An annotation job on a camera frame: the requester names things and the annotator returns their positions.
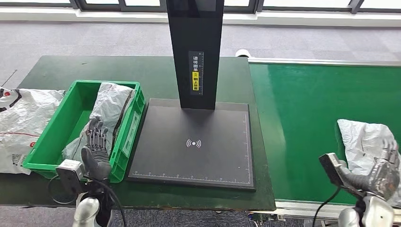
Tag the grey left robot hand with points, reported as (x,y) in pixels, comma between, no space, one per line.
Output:
(97,163)

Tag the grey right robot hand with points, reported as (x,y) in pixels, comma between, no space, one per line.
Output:
(382,178)

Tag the grey parcel bag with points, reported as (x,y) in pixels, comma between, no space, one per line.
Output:
(360,141)
(112,100)

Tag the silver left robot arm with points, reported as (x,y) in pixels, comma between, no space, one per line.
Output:
(86,210)

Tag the black scanner machine with column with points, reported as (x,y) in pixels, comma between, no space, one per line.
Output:
(197,131)

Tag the green conveyor belt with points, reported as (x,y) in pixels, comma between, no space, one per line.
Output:
(297,100)

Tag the green plastic crate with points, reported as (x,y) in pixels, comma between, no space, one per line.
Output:
(44,147)

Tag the large white printed plastic bag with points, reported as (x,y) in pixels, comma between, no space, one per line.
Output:
(25,125)

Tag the black yellow label sticker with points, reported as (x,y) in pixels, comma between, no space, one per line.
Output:
(195,72)

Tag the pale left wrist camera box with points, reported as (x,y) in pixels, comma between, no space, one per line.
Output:
(70,175)

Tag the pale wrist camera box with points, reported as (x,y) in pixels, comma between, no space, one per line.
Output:
(330,167)
(70,175)

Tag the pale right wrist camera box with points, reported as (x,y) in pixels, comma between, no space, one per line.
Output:
(330,167)

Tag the dark window frame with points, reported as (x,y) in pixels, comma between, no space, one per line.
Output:
(141,7)

